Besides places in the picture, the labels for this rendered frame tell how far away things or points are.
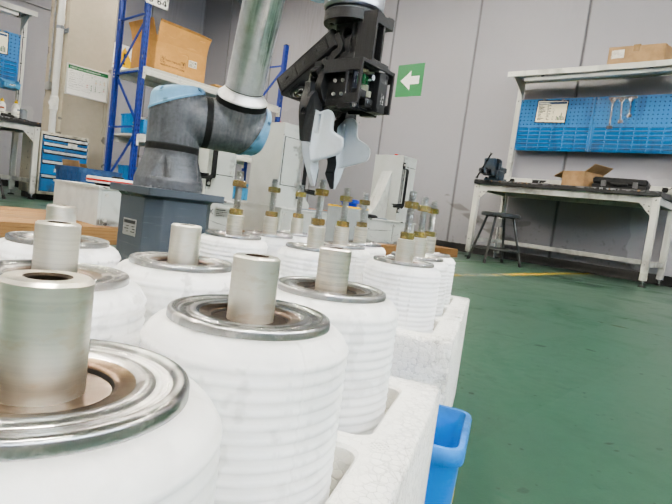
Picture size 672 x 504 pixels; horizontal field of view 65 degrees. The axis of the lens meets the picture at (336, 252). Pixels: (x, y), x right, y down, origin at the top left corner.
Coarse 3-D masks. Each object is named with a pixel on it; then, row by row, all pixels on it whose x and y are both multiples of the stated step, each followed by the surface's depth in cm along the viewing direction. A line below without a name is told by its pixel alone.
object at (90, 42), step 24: (72, 0) 603; (96, 0) 621; (72, 24) 606; (96, 24) 625; (48, 48) 638; (72, 48) 610; (96, 48) 629; (48, 72) 636; (48, 96) 634; (72, 96) 618; (48, 120) 632; (72, 120) 622; (96, 120) 642; (96, 144) 646; (96, 168) 651
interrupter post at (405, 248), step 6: (402, 240) 65; (408, 240) 65; (414, 240) 65; (402, 246) 65; (408, 246) 65; (414, 246) 65; (396, 252) 66; (402, 252) 65; (408, 252) 65; (396, 258) 65; (402, 258) 65; (408, 258) 65
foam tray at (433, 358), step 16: (464, 304) 86; (448, 320) 70; (464, 320) 83; (400, 336) 59; (416, 336) 58; (432, 336) 59; (448, 336) 60; (400, 352) 59; (416, 352) 58; (432, 352) 58; (448, 352) 57; (400, 368) 59; (416, 368) 58; (432, 368) 58; (448, 368) 58; (432, 384) 58; (448, 384) 62; (448, 400) 70
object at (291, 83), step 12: (324, 36) 66; (312, 48) 68; (324, 48) 66; (300, 60) 69; (312, 60) 68; (288, 72) 70; (300, 72) 69; (288, 84) 70; (300, 84) 71; (288, 96) 72; (300, 96) 72
